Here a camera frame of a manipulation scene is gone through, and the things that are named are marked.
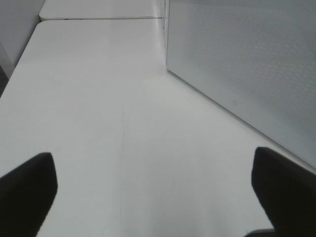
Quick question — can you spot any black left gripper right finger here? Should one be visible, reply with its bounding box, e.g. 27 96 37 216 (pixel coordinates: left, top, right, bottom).
251 147 316 237

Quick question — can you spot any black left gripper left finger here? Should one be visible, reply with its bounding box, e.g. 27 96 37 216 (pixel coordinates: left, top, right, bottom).
0 153 58 237

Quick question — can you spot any white microwave door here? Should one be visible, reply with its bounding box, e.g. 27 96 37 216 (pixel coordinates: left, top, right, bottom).
166 0 316 165

